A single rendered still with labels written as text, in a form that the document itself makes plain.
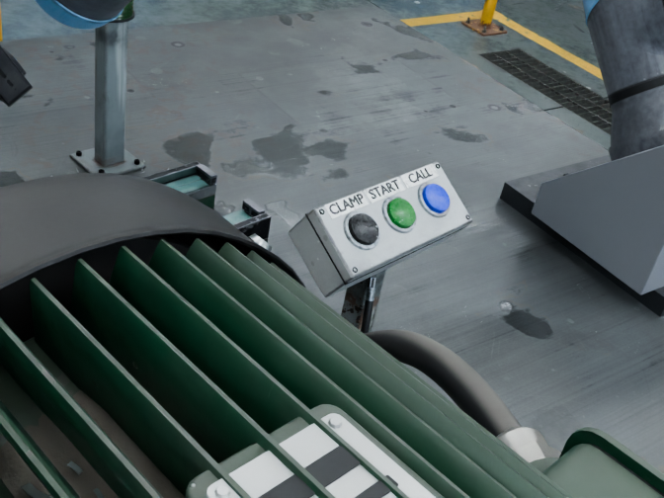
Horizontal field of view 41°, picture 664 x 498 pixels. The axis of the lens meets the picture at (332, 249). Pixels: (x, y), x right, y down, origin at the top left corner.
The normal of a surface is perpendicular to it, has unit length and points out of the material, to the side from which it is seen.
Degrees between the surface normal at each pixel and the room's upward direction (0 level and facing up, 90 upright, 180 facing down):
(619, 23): 86
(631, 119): 76
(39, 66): 0
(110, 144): 90
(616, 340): 0
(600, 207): 90
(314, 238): 90
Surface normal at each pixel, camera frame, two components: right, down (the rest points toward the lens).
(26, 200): 0.20, -0.83
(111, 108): 0.69, 0.50
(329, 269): -0.71, 0.31
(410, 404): -0.51, -0.18
